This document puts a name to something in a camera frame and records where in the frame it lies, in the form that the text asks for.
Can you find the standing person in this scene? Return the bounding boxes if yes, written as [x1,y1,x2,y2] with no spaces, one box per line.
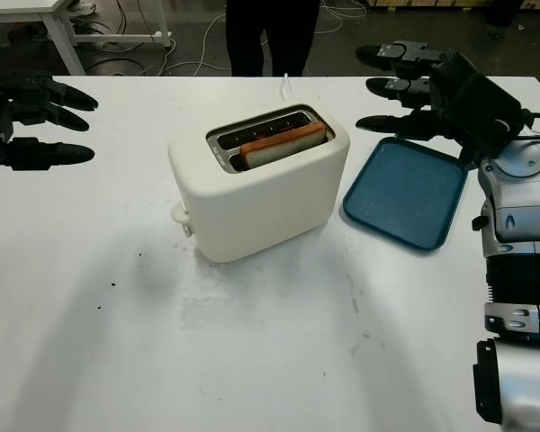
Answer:
[226,0,320,77]

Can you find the white toaster power cable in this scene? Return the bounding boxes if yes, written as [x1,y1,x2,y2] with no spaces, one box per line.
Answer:
[276,71,293,103]

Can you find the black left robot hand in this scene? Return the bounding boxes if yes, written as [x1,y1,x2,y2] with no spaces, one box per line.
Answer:
[0,74,99,197]

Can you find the white two-slot toaster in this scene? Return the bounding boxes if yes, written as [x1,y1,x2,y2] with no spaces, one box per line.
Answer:
[166,103,351,265]

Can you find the blue plastic tray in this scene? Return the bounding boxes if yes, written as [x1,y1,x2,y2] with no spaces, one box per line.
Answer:
[341,137,470,256]

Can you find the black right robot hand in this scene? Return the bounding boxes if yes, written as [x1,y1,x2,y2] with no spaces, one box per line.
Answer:
[355,40,478,146]

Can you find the black floor object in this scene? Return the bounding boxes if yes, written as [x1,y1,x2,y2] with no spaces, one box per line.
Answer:
[483,0,523,26]

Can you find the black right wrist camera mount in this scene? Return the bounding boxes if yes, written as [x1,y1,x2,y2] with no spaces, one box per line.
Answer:
[440,67,523,172]

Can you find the toast slice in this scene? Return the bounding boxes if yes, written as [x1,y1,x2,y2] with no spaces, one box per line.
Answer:
[238,121,329,171]

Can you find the white background table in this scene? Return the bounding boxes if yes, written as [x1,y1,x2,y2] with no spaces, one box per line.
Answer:
[0,0,175,76]

